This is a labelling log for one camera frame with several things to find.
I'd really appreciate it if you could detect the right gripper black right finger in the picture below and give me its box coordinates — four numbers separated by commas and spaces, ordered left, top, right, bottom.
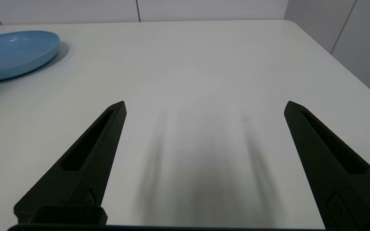
284, 101, 370, 231

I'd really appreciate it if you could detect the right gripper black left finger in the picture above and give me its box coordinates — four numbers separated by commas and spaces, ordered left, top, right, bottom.
14, 101, 127, 224

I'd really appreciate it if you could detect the blue round plate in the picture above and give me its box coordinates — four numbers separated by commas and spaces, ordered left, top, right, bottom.
0, 30, 60, 82

